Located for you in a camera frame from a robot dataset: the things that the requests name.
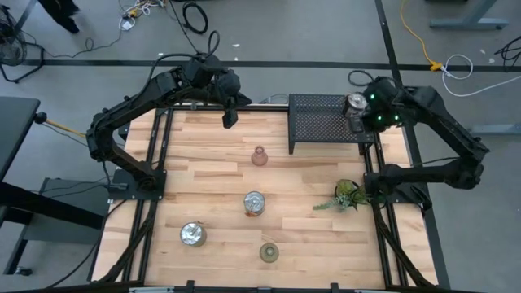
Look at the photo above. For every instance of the pink ribbed glass candle holder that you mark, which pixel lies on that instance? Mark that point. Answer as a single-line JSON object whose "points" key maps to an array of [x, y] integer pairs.
{"points": [[259, 156]]}

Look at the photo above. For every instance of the silver tin candle orange tag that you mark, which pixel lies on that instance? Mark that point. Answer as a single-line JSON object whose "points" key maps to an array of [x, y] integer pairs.
{"points": [[254, 202]]}

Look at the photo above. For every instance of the black floor fan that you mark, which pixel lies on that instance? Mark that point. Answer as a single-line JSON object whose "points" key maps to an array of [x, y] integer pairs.
{"points": [[10, 49]]}

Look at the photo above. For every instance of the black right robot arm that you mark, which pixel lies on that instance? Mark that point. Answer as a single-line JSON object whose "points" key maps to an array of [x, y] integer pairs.
{"points": [[447, 121]]}

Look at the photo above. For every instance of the potted green succulent plant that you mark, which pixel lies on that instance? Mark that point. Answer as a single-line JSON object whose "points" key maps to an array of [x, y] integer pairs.
{"points": [[348, 193]]}

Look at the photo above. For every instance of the person's leg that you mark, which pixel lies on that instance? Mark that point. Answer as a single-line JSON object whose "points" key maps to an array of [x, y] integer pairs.
{"points": [[61, 14]]}

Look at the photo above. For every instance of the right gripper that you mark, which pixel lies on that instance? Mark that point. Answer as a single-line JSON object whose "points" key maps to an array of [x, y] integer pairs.
{"points": [[378, 108]]}

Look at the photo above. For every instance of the black desk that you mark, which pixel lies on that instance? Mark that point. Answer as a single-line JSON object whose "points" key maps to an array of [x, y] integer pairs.
{"points": [[14, 130]]}

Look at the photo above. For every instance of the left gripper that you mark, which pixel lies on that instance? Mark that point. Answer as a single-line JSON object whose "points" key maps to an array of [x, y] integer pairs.
{"points": [[226, 87]]}

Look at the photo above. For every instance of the white power adapter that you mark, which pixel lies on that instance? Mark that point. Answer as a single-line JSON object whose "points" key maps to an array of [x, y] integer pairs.
{"points": [[127, 25]]}

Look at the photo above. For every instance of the silver tin candle brown label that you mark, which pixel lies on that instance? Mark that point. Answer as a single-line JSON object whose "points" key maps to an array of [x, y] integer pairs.
{"points": [[192, 234]]}

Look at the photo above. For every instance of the black perforated metal shelf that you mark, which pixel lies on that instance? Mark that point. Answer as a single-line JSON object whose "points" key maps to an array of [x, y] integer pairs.
{"points": [[321, 118]]}

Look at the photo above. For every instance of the yellow stick black knob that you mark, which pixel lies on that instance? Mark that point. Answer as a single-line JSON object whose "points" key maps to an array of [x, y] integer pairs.
{"points": [[39, 117]]}

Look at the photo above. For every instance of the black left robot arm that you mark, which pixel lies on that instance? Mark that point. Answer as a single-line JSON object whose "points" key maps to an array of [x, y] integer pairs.
{"points": [[134, 101]]}

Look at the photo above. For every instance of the clear ribbed glass vase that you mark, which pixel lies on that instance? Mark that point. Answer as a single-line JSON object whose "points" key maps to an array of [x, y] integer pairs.
{"points": [[269, 252]]}

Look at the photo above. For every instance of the black aluminium table frame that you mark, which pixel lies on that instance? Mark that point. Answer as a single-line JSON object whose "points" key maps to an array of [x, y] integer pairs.
{"points": [[252, 108]]}

